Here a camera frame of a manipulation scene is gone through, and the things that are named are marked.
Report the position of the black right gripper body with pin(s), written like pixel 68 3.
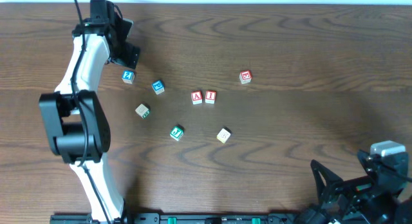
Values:
pixel 337 190

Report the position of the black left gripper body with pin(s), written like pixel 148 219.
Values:
pixel 127 56

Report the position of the blue number 2 block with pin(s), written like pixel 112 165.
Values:
pixel 128 76

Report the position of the red letter A block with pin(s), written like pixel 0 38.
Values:
pixel 196 97

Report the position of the red letter I block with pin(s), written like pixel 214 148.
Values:
pixel 210 97

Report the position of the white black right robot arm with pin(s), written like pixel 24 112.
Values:
pixel 329 213

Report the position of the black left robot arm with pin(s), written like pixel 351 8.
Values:
pixel 76 126

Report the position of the blue letter P block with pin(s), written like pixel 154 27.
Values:
pixel 158 87

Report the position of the green letter R block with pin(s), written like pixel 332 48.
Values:
pixel 143 110

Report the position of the green letter J block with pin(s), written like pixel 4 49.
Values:
pixel 176 133

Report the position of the plain yellow wooden block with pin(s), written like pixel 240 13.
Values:
pixel 223 135

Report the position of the red letter E block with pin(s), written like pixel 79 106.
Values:
pixel 245 76

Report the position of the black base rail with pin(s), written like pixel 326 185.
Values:
pixel 156 218

